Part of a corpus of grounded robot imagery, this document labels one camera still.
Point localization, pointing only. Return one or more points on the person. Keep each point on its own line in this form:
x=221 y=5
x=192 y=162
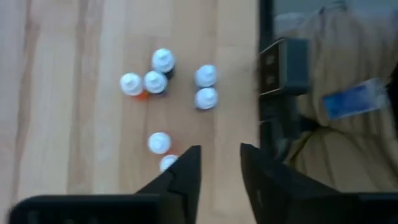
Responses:
x=342 y=149

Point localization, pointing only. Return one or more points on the small orange food coloring bottle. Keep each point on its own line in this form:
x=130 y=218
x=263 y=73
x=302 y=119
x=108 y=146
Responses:
x=168 y=161
x=159 y=143
x=131 y=84

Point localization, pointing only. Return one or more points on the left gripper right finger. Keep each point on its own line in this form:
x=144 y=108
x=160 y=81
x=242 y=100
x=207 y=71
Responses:
x=267 y=193

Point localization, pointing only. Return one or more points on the small dark bottle purple label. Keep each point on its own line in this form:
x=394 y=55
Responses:
x=163 y=60

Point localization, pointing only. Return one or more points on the small dark food coloring bottle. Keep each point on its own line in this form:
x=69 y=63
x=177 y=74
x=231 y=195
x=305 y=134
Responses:
x=155 y=82
x=206 y=75

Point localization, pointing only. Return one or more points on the person's blue badge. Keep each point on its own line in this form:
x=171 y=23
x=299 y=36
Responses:
x=354 y=99

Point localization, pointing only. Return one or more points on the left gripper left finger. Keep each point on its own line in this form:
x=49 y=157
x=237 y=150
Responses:
x=183 y=186

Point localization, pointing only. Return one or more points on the small dark bottle red label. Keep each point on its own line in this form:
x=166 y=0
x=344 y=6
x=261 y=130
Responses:
x=206 y=98

